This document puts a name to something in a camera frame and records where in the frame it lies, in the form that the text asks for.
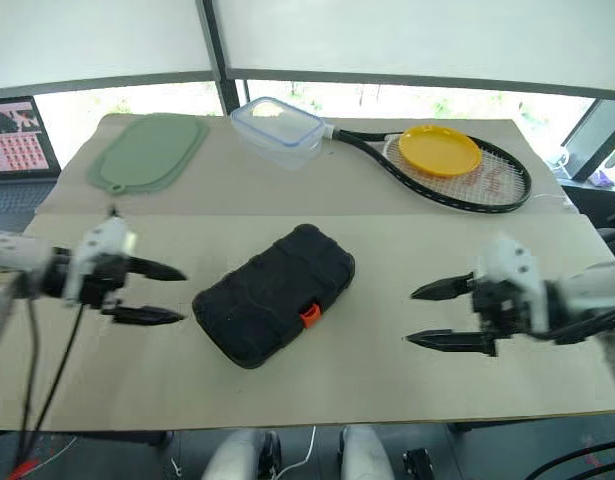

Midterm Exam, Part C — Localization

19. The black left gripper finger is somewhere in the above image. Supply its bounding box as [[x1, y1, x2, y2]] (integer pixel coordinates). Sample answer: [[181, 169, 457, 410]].
[[101, 305, 186, 327], [124, 255, 188, 282]]

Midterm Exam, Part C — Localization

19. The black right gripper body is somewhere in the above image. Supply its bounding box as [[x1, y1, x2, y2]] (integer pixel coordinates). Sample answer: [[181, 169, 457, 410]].
[[469, 277, 533, 341]]

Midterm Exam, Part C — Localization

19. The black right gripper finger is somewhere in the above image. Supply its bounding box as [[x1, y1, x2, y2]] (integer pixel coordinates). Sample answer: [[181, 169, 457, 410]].
[[410, 271, 476, 301], [405, 328, 498, 358]]

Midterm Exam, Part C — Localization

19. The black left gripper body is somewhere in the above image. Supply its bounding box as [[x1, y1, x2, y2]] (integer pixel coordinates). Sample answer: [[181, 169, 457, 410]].
[[76, 253, 131, 310]]

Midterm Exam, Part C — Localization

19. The black plastic tool case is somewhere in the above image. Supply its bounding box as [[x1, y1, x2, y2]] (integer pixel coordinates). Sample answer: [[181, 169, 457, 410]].
[[191, 223, 357, 370]]

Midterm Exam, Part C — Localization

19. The green oval cutting board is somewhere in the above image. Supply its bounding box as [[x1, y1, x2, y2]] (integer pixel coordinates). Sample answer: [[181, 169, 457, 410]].
[[85, 112, 211, 196]]

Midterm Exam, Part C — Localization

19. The yellow plastic plate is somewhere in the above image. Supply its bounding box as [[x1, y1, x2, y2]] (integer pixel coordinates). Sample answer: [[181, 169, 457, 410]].
[[398, 124, 483, 179]]

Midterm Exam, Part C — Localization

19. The grey right robot leg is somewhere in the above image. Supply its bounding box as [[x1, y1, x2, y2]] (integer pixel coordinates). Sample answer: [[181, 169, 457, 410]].
[[336, 424, 398, 480]]

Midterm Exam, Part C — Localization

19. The grey robot leg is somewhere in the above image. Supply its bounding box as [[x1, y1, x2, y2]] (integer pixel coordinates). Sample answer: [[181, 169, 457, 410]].
[[336, 424, 398, 480], [201, 428, 283, 480]]

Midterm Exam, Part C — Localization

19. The grey open laptop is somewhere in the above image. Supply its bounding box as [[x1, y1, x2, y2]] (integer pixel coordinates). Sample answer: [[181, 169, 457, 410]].
[[0, 95, 63, 234]]

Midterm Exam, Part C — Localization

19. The grey left robot leg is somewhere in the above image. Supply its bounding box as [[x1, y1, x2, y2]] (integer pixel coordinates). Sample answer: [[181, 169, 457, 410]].
[[201, 428, 283, 480]]

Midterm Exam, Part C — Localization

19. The black tennis racket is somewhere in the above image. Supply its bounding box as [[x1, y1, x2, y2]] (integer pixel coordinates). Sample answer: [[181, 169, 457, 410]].
[[324, 124, 533, 215]]

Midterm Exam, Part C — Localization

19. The clear container blue rimmed lid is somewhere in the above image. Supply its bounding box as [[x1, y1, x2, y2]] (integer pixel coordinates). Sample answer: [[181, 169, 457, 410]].
[[230, 96, 327, 172]]

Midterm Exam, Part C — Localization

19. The dark flat monitor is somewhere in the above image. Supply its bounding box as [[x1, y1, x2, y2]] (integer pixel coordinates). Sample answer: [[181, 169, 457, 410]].
[[561, 98, 615, 182]]

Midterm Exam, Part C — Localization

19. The white roller blind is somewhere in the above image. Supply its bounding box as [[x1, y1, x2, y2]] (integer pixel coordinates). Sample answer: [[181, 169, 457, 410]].
[[0, 0, 221, 91], [211, 0, 615, 99]]

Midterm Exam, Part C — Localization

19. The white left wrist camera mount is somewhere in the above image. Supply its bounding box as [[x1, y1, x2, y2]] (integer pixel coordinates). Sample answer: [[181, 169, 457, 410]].
[[64, 215, 138, 307]]

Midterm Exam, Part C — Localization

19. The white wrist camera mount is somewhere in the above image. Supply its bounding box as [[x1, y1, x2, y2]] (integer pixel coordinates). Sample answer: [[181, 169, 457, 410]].
[[474, 237, 548, 334], [64, 215, 138, 307]]

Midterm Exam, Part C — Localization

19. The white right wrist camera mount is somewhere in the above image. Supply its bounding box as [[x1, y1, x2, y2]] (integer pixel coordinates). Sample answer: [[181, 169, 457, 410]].
[[474, 237, 548, 334]]

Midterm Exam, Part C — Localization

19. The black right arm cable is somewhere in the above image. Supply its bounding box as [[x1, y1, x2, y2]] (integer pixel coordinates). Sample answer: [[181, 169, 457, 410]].
[[534, 304, 615, 346]]

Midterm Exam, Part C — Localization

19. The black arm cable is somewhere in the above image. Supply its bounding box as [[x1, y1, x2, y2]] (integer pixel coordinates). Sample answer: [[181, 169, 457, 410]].
[[31, 303, 86, 439], [534, 304, 615, 346]]

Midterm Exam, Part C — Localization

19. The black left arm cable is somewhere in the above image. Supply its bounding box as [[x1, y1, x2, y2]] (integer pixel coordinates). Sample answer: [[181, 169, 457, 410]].
[[31, 303, 86, 439]]

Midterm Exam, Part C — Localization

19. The thin black hanging cable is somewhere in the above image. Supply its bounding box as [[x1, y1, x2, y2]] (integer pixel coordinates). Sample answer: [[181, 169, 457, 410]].
[[16, 298, 41, 464]]

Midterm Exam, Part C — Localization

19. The small black floor bracket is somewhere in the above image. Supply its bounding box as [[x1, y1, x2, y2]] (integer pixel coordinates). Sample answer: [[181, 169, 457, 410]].
[[402, 448, 433, 480]]

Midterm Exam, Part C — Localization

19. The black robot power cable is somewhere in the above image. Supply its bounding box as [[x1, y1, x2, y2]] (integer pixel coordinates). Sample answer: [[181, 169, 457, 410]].
[[574, 460, 615, 480], [531, 442, 615, 480]]

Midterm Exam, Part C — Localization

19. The white floor cable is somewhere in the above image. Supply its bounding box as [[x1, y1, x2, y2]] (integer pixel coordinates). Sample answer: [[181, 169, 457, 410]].
[[276, 425, 317, 480]]

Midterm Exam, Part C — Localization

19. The red cable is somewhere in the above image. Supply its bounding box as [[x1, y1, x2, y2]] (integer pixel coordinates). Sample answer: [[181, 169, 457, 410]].
[[9, 457, 38, 479]]

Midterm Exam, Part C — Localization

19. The dark window frame post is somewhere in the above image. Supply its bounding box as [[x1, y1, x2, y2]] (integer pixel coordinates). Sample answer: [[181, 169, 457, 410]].
[[195, 0, 248, 117]]

